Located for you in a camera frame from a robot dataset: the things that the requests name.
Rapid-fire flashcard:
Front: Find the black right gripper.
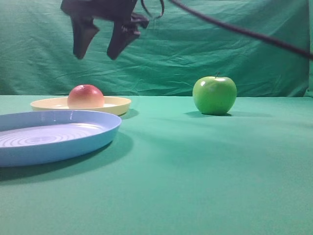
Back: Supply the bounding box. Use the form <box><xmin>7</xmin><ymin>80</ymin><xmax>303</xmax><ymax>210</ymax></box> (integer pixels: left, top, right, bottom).
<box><xmin>61</xmin><ymin>0</ymin><xmax>149</xmax><ymax>60</ymax></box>

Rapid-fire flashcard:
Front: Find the yellow plate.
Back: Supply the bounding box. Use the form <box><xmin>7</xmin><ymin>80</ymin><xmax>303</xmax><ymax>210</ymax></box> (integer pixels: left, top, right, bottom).
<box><xmin>30</xmin><ymin>96</ymin><xmax>132</xmax><ymax>116</ymax></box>

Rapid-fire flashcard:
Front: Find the blue plate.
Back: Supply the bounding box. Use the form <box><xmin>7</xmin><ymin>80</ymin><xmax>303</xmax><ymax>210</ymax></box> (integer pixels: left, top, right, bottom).
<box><xmin>0</xmin><ymin>110</ymin><xmax>122</xmax><ymax>167</ymax></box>

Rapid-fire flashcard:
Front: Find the green backdrop cloth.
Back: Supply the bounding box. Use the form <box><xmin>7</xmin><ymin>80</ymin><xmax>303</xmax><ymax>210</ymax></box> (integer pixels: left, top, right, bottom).
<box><xmin>0</xmin><ymin>0</ymin><xmax>313</xmax><ymax>96</ymax></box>

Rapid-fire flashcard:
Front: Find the green apple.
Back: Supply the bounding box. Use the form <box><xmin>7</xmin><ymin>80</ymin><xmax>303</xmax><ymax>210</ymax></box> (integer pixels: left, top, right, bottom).
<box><xmin>192</xmin><ymin>74</ymin><xmax>237</xmax><ymax>116</ymax></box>

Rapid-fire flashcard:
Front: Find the black cable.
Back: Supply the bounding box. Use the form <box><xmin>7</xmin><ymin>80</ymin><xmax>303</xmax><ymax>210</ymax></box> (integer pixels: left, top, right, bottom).
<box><xmin>139</xmin><ymin>0</ymin><xmax>313</xmax><ymax>60</ymax></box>

